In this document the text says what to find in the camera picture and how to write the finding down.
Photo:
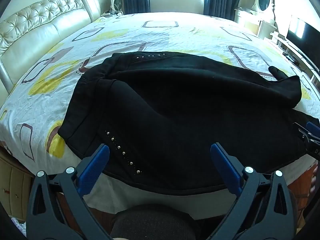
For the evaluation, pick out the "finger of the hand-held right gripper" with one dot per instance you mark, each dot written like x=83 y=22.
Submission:
x=312 y=127

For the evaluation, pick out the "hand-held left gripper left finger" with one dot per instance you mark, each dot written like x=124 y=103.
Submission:
x=96 y=166

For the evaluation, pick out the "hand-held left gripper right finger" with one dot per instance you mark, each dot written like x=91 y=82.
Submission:
x=225 y=167

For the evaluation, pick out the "black studded pants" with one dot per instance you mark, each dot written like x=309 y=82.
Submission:
x=175 y=105

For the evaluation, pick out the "person's dark-clothed leg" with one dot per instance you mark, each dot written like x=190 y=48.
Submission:
x=155 y=222

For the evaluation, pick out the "wooden nightstand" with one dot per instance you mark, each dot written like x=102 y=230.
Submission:
x=15 y=185

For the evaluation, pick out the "black flat television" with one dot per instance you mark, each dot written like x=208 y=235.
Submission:
x=305 y=40

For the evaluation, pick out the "white television stand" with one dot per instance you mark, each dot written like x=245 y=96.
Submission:
x=282 y=42

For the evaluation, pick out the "white dressing table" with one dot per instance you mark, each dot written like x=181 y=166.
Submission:
x=252 y=22

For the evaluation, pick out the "bed with patterned sheet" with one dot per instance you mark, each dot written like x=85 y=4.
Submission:
x=150 y=35

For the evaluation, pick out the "cream tufted leather headboard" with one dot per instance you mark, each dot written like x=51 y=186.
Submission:
x=37 y=30

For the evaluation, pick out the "white box fan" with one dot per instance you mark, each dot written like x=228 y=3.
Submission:
x=117 y=3

